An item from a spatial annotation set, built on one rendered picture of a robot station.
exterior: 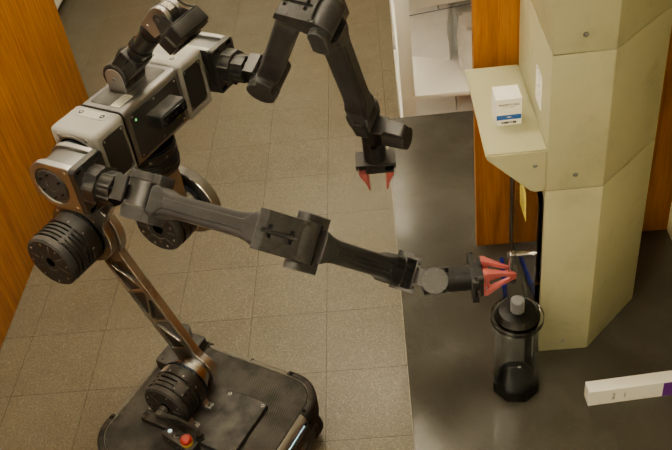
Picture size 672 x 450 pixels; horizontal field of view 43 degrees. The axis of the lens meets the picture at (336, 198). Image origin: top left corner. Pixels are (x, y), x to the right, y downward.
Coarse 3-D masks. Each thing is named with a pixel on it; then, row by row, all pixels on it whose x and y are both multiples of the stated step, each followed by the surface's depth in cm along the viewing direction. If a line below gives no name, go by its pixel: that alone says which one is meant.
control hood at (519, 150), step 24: (480, 72) 182; (504, 72) 181; (480, 96) 175; (528, 96) 173; (480, 120) 168; (528, 120) 166; (504, 144) 161; (528, 144) 160; (504, 168) 161; (528, 168) 161
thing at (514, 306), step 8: (520, 296) 171; (504, 304) 174; (512, 304) 170; (520, 304) 170; (528, 304) 173; (496, 312) 173; (504, 312) 172; (512, 312) 172; (520, 312) 171; (528, 312) 171; (536, 312) 171; (496, 320) 172; (504, 320) 171; (512, 320) 170; (520, 320) 170; (528, 320) 170; (536, 320) 171; (512, 328) 170; (520, 328) 170; (528, 328) 170
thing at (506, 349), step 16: (496, 304) 176; (496, 336) 175; (496, 352) 178; (512, 352) 174; (528, 352) 174; (496, 368) 182; (512, 368) 177; (528, 368) 177; (512, 384) 180; (528, 384) 181
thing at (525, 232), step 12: (516, 192) 197; (528, 192) 179; (540, 192) 168; (516, 204) 198; (528, 204) 180; (540, 204) 167; (516, 216) 200; (528, 216) 182; (540, 216) 169; (516, 228) 202; (528, 228) 183; (540, 228) 171; (516, 240) 204; (528, 240) 185; (540, 240) 173; (516, 264) 208; (528, 264) 188; (528, 276) 190; (528, 288) 192
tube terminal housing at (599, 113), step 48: (528, 0) 164; (528, 48) 169; (624, 48) 147; (576, 96) 151; (624, 96) 155; (576, 144) 157; (624, 144) 163; (576, 192) 165; (624, 192) 173; (576, 240) 172; (624, 240) 184; (576, 288) 181; (624, 288) 196; (576, 336) 191
